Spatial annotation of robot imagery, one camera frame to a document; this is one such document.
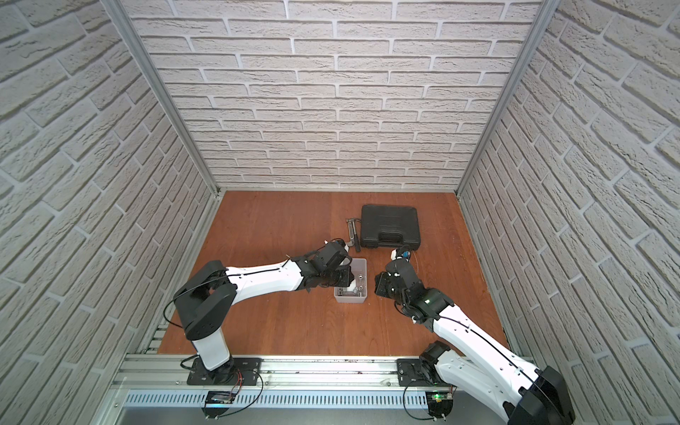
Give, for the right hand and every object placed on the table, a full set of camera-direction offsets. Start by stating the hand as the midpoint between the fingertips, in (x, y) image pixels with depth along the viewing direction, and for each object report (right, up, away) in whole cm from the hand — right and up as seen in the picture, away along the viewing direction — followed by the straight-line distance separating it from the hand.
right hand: (380, 278), depth 81 cm
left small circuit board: (-46, -32, -11) cm, 57 cm away
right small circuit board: (+15, -32, -10) cm, 37 cm away
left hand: (-7, -1, +5) cm, 8 cm away
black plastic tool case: (+6, +15, +21) cm, 26 cm away
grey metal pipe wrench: (-8, +12, +23) cm, 27 cm away
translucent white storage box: (-7, -6, +7) cm, 12 cm away
